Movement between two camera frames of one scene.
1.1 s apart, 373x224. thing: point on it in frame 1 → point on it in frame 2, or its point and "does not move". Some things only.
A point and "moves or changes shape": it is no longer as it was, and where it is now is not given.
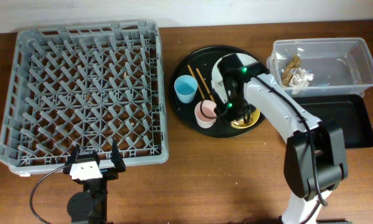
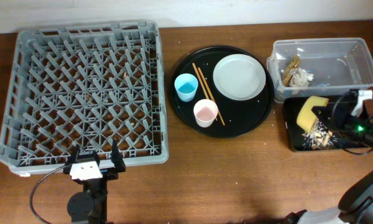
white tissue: x=300 y=78 does not move
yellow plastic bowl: x=253 y=117 → x=306 y=118
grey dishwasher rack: x=88 y=85 does not move
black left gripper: x=112 y=173 does not move
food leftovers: x=241 y=122 moves or changes shape
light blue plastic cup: x=186 y=87 does not move
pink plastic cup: x=208 y=107 does not move
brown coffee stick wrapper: x=294 y=63 does not move
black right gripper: x=248 y=108 → x=340 y=113
